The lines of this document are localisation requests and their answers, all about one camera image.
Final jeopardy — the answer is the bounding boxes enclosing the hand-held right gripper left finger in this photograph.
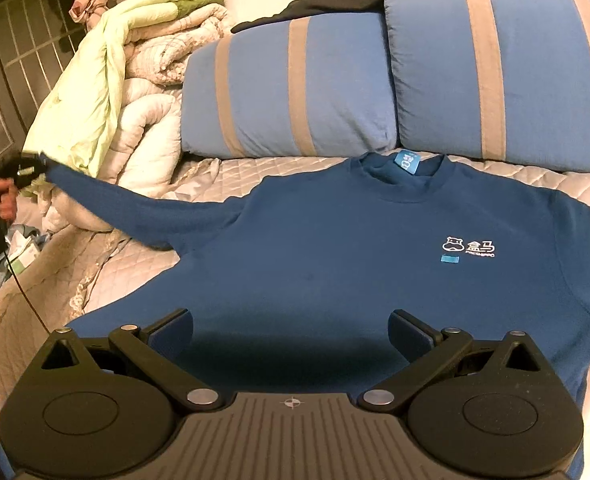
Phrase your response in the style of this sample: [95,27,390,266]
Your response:
[40,308,226,413]

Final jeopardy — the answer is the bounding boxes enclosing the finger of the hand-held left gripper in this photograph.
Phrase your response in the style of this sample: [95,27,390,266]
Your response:
[17,153,52,187]

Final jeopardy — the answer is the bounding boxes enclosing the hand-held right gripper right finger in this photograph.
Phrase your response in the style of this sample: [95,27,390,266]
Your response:
[357,308,543,413]

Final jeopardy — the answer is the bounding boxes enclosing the blue sweatshirt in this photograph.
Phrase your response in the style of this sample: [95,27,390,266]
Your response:
[0,151,590,480]

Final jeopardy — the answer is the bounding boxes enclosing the light green quilt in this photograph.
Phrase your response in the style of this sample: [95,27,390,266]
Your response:
[22,0,226,178]

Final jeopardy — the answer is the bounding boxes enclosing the white and green packets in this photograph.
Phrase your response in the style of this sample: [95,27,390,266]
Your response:
[0,225,46,288]

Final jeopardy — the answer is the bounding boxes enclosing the pile of folded quilts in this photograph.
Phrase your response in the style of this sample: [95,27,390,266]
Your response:
[12,2,236,233]

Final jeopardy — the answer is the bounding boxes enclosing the dark window with grille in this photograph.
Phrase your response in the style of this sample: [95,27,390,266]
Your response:
[0,0,93,148]

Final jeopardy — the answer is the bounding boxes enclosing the blue pillow with grey stripes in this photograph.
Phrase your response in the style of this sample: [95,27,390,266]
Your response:
[181,10,400,160]
[384,0,590,178]

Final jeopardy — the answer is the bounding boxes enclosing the thin black cable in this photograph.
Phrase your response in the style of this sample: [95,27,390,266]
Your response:
[2,252,56,335]

